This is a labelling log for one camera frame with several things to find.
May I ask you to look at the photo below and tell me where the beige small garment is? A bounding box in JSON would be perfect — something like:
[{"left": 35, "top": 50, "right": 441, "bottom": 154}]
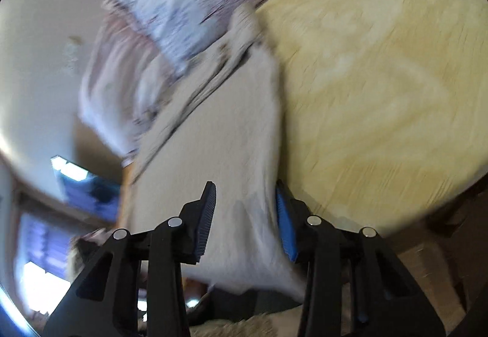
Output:
[{"left": 123, "top": 3, "right": 306, "bottom": 303}]

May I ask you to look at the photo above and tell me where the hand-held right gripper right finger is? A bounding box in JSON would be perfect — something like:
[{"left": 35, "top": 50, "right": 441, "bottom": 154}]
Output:
[{"left": 275, "top": 180, "right": 447, "bottom": 337}]

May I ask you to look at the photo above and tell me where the window with blue curtain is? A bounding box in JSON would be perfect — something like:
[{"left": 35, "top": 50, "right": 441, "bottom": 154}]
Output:
[{"left": 15, "top": 156, "right": 123, "bottom": 317}]

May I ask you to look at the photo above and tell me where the yellow woven bed mat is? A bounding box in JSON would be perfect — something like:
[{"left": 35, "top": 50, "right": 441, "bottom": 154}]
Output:
[{"left": 253, "top": 0, "right": 488, "bottom": 238}]

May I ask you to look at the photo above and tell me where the pink and blue printed blanket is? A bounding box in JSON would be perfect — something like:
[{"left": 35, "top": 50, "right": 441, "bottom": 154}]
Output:
[{"left": 78, "top": 0, "right": 344, "bottom": 158}]

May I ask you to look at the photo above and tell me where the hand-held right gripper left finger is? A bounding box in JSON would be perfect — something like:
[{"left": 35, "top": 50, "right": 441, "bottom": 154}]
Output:
[{"left": 41, "top": 181, "right": 217, "bottom": 337}]

